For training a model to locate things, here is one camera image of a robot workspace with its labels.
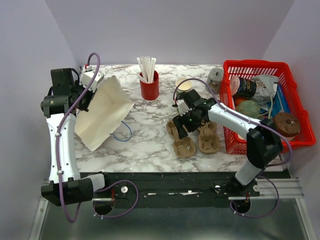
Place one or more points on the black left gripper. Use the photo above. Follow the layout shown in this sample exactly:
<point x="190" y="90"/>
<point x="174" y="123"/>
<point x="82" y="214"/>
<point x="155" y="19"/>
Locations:
<point x="85" y="106"/>

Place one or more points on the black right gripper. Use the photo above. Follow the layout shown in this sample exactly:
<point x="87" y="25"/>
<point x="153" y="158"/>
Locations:
<point x="182" y="133"/>

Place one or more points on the brown pulp cup carrier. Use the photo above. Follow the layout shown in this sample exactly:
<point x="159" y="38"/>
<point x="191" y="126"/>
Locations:
<point x="208" y="141"/>
<point x="183" y="148"/>

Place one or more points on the checkered paper takeout bag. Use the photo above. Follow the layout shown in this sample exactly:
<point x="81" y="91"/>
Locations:
<point x="108" y="108"/>

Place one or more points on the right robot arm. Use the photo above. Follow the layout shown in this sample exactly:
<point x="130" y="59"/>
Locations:
<point x="263" y="144"/>

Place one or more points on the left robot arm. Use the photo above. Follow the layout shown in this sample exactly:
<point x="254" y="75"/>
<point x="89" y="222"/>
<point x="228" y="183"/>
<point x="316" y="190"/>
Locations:
<point x="65" y="97"/>

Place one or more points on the red plastic straw holder cup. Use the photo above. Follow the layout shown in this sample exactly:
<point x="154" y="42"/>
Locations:
<point x="150" y="91"/>

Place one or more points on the red plastic basket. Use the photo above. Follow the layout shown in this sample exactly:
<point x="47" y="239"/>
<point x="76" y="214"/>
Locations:
<point x="249" y="68"/>

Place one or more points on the grey marbled block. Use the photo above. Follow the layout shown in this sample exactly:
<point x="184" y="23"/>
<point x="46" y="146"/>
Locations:
<point x="214" y="80"/>

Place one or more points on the green round sponge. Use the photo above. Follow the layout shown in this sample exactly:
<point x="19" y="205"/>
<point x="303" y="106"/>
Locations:
<point x="249" y="108"/>

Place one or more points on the dark printed cup in basket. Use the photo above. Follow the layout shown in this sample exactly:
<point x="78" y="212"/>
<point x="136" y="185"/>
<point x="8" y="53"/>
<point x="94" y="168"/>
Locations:
<point x="242" y="87"/>

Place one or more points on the white wrapped straws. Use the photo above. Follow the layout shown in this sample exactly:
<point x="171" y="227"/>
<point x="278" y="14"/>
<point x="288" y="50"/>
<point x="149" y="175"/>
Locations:
<point x="147" y="69"/>

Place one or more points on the crumpled silver snack bag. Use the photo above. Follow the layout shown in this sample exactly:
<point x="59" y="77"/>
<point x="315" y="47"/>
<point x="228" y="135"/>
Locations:
<point x="266" y="88"/>

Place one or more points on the blue package in basket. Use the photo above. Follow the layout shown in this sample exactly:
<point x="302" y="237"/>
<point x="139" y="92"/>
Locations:
<point x="279" y="103"/>

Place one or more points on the brown round cake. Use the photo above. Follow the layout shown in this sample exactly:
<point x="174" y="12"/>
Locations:
<point x="287" y="124"/>

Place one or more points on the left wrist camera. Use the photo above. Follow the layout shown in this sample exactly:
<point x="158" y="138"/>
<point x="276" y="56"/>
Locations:
<point x="87" y="76"/>

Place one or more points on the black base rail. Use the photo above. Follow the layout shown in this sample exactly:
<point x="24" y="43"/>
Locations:
<point x="171" y="201"/>

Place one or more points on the aluminium frame rail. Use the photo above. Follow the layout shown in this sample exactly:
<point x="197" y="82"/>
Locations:
<point x="282" y="192"/>

